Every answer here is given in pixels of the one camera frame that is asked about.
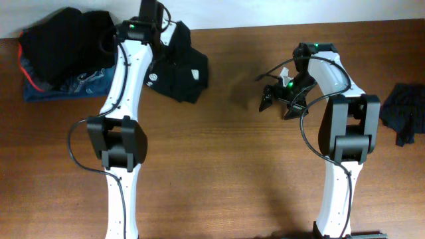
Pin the grey garment with pink trim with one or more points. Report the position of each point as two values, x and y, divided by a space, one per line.
29 72

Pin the folded blue jeans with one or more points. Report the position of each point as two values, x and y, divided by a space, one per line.
81 86

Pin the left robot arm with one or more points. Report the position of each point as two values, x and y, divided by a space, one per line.
116 136

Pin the folded black garment on pile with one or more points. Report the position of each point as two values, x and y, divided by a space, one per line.
68 44

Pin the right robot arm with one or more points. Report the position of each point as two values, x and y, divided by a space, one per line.
348 130

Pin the black t-shirt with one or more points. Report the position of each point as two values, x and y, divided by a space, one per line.
180 72

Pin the crumpled dark navy garment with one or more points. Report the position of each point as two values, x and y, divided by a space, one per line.
403 111

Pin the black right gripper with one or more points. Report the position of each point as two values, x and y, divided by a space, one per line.
279 88

